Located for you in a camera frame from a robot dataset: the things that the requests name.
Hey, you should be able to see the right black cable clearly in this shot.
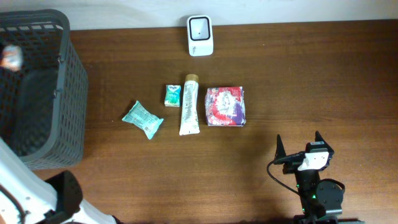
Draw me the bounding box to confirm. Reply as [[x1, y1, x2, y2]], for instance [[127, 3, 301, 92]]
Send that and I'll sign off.
[[266, 152, 305, 197]]

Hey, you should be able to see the black cable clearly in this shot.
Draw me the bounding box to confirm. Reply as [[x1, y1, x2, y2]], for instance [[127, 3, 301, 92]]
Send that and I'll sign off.
[[266, 152, 305, 197], [0, 185, 27, 224]]

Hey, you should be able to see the grey plastic mesh basket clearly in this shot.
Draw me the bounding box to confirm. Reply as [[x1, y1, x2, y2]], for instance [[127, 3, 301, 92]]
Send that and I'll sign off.
[[1, 9, 88, 170]]

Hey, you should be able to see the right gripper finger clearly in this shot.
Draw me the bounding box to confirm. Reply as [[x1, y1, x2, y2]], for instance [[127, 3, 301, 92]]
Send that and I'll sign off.
[[274, 134, 286, 160], [314, 131, 328, 146]]

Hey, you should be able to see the left black cable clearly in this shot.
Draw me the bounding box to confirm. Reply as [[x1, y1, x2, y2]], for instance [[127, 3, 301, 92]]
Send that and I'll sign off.
[[0, 185, 27, 224]]

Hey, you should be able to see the teal wet wipes pack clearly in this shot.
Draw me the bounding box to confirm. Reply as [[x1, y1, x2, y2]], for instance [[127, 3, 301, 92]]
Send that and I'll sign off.
[[122, 101, 164, 140]]

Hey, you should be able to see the teal small tissue pack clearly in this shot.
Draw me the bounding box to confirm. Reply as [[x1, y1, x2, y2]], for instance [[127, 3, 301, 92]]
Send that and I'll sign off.
[[164, 85, 182, 107]]

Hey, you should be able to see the white tube with brown cap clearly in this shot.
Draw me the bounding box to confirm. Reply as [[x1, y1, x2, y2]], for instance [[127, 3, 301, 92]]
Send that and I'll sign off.
[[179, 74, 200, 136]]

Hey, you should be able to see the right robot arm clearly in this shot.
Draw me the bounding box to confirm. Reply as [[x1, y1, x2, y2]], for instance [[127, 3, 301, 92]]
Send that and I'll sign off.
[[267, 131, 362, 224]]

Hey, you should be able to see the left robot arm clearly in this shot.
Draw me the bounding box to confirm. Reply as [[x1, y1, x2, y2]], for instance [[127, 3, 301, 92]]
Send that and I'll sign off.
[[1, 141, 121, 224]]

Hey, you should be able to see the red purple white packet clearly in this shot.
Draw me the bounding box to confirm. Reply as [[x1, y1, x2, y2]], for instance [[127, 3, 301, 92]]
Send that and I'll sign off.
[[205, 86, 246, 127]]

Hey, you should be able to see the orange small tissue pack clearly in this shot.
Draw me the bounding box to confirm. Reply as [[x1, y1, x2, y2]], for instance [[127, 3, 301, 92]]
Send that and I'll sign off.
[[1, 44, 23, 72]]

